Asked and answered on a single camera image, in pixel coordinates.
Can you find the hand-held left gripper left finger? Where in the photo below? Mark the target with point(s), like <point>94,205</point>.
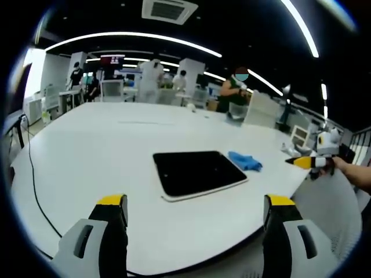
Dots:
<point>87,240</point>

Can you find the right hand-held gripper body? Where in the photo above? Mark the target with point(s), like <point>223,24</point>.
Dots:
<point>327,144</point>

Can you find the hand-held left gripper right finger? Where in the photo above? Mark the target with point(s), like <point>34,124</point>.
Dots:
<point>301,240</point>

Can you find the blue cleaning cloth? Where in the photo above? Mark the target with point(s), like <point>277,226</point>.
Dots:
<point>245,161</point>

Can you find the black tablet white frame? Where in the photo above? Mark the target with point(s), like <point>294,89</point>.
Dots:
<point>197,173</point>

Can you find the person's right hand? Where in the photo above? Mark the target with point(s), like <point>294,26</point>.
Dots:
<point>337,165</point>

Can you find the white framed shelf box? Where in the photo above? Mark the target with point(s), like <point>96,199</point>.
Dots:
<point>299,136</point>

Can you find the white mesh chair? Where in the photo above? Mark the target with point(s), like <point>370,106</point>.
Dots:
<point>333,208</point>

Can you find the black desk lamp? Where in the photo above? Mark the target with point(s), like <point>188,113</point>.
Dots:
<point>285,107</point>

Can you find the clear plastic container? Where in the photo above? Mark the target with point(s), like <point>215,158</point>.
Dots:
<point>237,114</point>

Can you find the long ceiling light strip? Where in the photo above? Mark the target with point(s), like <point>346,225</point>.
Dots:
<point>133,36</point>
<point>301,27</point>

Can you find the small white round object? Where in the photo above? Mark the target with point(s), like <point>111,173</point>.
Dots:
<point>191,107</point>

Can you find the dark chair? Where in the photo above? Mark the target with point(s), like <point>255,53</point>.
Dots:
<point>14,136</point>

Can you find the white office chair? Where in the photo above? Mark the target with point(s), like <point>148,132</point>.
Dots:
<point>111,89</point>

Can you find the red display screen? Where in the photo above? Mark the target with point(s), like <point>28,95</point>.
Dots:
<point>112,60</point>

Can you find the ceiling air vent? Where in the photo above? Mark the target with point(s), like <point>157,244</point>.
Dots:
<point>169,10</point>

